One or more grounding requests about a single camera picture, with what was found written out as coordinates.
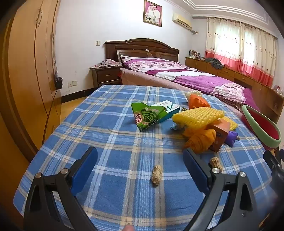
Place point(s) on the pink floral clothes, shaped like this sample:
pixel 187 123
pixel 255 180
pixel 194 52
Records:
pixel 106 62

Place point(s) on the dark wooden nightstand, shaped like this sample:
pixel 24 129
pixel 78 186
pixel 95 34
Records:
pixel 106 76

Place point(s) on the bed with pink sheet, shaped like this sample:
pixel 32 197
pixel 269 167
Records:
pixel 142 77

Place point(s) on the white wall switch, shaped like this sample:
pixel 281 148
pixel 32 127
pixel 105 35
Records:
pixel 97 42

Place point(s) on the row of books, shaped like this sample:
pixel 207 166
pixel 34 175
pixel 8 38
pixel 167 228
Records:
pixel 194 54

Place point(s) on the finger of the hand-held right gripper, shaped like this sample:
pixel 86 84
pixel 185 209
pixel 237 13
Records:
pixel 271 161

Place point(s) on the white and teal box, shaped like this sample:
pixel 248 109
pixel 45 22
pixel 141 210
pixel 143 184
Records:
pixel 172 111

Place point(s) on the dark wooden headboard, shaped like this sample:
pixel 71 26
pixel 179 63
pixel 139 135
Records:
pixel 142 44

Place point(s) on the yellow foam net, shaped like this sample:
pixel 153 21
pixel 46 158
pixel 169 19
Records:
pixel 197 117
pixel 230 124

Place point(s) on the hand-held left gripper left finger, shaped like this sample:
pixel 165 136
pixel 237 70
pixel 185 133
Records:
pixel 86 166

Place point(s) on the framed wedding photo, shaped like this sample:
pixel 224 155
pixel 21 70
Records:
pixel 152 12

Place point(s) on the orange cardboard box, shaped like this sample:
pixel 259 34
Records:
pixel 219 133

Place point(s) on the orange plastic bag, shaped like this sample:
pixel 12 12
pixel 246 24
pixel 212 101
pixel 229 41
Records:
pixel 202 140

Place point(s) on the white plastic bag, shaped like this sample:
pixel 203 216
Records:
pixel 190 94

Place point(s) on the grey clothes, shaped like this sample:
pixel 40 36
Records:
pixel 214 62

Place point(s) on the peanut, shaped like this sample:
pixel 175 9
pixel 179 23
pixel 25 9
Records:
pixel 157 175
pixel 215 163

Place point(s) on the white wall socket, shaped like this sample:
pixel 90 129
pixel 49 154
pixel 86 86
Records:
pixel 72 83

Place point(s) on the green mosquito coil box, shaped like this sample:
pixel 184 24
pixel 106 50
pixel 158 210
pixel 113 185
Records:
pixel 144 115

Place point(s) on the white and pink curtain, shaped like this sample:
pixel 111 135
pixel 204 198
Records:
pixel 239 48

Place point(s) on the purple plastic wrapper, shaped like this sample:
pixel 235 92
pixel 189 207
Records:
pixel 231 137

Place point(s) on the blue plaid blanket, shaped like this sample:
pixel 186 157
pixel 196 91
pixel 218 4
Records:
pixel 111 137

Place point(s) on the orange foam net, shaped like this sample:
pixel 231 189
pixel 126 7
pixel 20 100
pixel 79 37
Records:
pixel 197 102

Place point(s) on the bed with purple quilt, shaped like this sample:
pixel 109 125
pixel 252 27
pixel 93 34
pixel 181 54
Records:
pixel 188 77

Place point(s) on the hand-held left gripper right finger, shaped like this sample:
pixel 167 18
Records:
pixel 195 171

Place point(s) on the person's left hand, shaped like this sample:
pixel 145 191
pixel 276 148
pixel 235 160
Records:
pixel 128 228

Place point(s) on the long wooden cabinet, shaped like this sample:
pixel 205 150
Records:
pixel 226 72

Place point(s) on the red bin with green rim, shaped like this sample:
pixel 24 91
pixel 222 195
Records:
pixel 264 126

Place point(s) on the wooden wardrobe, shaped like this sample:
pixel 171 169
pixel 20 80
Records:
pixel 26 66

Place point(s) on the small black bag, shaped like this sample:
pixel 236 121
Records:
pixel 58 82

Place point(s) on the silver foil wrapper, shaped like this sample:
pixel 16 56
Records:
pixel 175 126

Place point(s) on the wall air conditioner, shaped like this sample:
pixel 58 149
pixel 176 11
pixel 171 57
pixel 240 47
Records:
pixel 182 21

